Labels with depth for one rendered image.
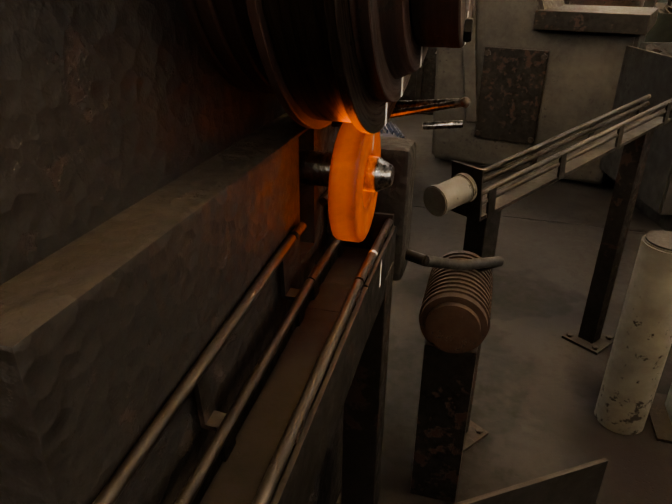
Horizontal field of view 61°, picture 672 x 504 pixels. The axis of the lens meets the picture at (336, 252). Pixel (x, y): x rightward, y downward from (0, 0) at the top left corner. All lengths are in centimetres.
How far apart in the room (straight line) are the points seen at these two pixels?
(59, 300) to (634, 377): 138
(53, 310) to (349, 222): 39
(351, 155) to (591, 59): 271
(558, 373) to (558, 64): 193
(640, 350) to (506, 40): 219
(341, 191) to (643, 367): 106
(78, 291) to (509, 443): 130
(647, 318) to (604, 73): 200
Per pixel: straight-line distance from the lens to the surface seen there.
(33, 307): 37
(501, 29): 337
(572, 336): 199
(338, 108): 58
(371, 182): 70
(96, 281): 39
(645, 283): 146
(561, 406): 171
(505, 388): 171
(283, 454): 50
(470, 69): 341
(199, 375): 50
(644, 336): 151
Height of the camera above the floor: 105
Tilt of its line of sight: 26 degrees down
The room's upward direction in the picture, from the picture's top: 1 degrees clockwise
